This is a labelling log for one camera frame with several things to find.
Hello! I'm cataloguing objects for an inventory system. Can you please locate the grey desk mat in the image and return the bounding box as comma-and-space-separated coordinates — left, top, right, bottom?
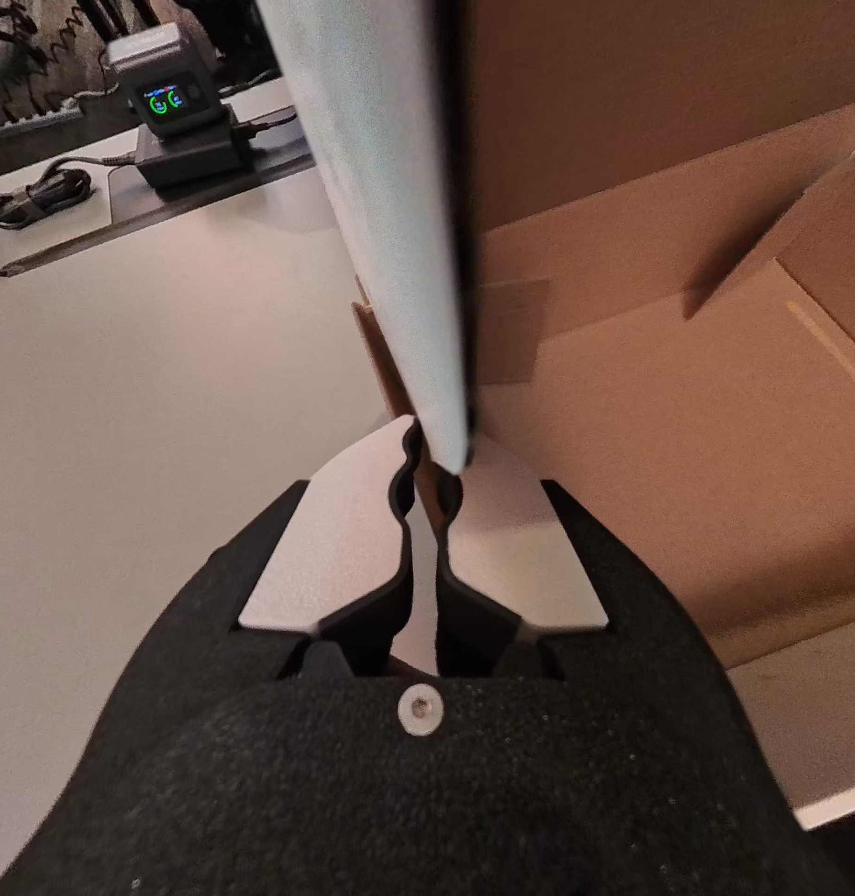
6, 149, 318, 275

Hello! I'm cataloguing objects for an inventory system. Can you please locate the grey power strip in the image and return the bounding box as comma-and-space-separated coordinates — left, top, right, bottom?
0, 97, 85, 139

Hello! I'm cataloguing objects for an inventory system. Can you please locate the black charging dock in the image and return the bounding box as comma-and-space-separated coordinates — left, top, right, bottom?
133, 115, 252, 190

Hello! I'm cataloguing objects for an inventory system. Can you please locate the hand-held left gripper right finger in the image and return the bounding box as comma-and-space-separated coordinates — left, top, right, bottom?
434, 440, 610, 677

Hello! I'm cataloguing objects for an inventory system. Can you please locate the cardboard box with white lid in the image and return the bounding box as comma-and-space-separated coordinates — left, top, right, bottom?
254, 0, 855, 673

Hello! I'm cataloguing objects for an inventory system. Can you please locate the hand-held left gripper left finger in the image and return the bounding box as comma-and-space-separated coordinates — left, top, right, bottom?
238, 415, 425, 677

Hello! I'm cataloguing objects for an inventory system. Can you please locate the black bundled power cable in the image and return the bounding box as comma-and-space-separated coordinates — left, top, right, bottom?
0, 156, 138, 276

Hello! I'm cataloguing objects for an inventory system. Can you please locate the grey power bank with display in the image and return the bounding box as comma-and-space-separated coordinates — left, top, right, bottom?
104, 21, 227, 141

